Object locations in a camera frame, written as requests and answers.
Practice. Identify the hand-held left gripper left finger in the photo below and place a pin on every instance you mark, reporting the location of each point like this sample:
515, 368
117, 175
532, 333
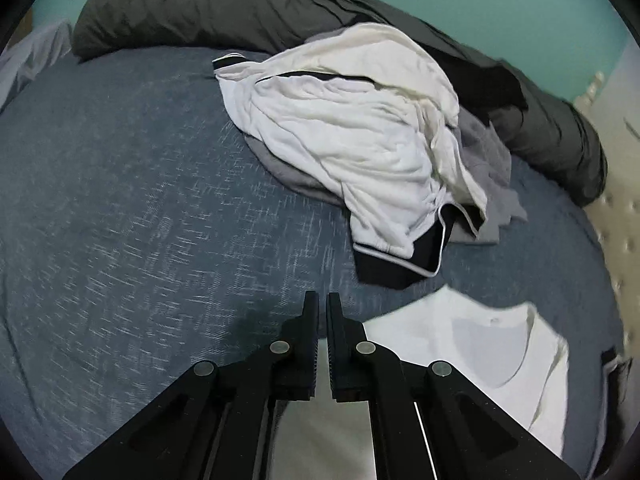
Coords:
307, 340

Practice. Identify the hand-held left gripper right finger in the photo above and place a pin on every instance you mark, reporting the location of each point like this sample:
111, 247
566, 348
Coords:
340, 350

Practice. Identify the white long-sleeve shirt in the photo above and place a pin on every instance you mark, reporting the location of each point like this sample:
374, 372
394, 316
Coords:
475, 360

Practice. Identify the white black-trimmed garment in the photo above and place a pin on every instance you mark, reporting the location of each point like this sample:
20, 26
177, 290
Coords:
350, 135

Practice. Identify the blue patterned bed sheet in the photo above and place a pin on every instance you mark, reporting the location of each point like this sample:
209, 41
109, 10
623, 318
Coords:
125, 210

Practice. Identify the grey garment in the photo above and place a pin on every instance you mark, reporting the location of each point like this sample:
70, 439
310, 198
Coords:
487, 170

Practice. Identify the black garment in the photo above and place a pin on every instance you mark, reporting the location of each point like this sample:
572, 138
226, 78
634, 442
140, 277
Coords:
495, 85

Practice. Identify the cream tufted headboard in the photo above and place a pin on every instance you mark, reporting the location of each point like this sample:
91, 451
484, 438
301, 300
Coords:
615, 210

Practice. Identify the light grey sheet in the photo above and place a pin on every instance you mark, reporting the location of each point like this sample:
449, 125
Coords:
30, 55

